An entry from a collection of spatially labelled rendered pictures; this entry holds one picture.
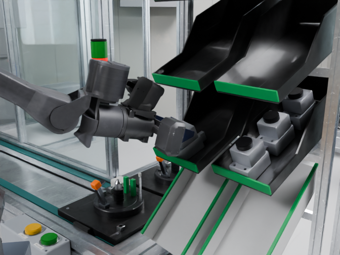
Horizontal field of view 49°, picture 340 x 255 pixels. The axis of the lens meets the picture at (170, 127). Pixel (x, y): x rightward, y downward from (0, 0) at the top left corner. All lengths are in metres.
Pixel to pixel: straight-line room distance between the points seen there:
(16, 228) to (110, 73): 0.58
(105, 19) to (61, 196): 0.58
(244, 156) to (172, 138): 0.13
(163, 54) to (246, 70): 4.28
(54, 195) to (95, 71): 0.74
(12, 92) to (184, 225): 0.46
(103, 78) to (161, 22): 4.36
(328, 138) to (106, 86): 0.40
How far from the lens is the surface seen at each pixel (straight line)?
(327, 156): 0.74
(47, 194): 1.33
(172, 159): 0.77
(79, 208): 1.09
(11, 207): 1.20
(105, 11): 1.18
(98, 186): 0.99
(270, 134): 0.73
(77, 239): 0.98
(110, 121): 0.64
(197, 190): 0.88
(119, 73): 0.62
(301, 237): 1.21
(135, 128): 0.66
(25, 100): 0.63
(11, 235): 1.07
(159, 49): 4.98
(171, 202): 0.89
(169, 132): 0.63
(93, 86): 0.64
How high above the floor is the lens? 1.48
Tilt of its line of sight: 16 degrees down
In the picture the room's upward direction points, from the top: straight up
